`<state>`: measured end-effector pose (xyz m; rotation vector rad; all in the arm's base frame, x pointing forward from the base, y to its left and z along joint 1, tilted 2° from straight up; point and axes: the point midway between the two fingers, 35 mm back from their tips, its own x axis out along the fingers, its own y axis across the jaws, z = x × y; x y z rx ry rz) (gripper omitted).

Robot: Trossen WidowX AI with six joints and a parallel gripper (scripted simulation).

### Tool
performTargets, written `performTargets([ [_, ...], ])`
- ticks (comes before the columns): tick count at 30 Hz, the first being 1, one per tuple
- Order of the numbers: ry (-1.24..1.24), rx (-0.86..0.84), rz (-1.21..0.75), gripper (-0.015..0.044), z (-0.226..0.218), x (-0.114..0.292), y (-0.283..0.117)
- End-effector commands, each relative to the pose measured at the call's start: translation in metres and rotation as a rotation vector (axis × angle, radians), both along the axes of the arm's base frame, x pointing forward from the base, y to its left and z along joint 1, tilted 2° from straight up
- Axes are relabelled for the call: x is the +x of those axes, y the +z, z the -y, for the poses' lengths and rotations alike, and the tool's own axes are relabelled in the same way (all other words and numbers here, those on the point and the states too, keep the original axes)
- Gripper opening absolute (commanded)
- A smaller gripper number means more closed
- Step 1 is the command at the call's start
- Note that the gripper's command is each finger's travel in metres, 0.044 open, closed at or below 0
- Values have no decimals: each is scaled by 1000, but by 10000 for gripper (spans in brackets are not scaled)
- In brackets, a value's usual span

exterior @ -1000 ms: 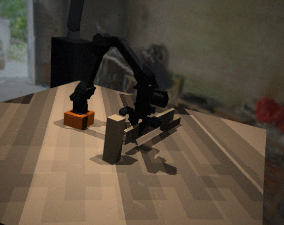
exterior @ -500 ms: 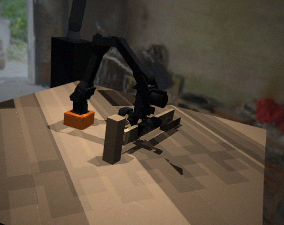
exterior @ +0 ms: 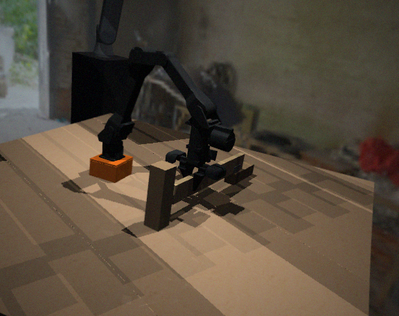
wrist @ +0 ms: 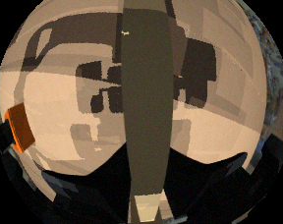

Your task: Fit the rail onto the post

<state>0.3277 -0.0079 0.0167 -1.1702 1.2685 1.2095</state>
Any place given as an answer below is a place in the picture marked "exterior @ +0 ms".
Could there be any long wooden rail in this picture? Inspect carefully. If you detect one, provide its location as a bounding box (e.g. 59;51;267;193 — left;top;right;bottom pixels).
172;152;245;204

